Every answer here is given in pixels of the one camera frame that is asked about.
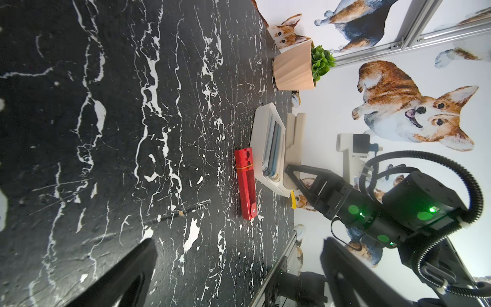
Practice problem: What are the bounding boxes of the black corrugated cable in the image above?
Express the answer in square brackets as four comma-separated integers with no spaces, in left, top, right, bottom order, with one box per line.
[358,150,491,299]

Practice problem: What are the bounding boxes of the grey plier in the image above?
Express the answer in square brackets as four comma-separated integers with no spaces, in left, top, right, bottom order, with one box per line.
[262,115,274,172]

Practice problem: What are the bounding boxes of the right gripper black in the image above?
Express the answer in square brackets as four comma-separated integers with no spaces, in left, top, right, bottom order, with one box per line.
[285,165,467,248]

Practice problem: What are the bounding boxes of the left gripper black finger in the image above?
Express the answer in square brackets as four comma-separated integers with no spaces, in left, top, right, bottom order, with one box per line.
[67,239,158,306]

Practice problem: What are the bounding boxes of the white storage tray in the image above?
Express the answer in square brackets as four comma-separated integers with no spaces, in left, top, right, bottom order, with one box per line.
[250,103,292,198]

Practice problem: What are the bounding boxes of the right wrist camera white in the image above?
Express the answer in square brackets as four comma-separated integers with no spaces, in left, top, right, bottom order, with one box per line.
[336,134,383,185]

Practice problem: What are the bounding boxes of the beige plier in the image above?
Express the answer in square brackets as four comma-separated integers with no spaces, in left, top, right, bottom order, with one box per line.
[284,113,306,169]

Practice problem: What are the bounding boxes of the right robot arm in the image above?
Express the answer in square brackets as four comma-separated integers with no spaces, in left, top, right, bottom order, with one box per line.
[263,151,490,306]

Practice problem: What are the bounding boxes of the pink potted plant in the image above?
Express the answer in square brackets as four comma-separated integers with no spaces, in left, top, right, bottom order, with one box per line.
[273,40,336,92]

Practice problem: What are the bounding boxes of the teal plier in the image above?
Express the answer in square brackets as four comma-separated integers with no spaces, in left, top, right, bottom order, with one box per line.
[267,122,281,177]

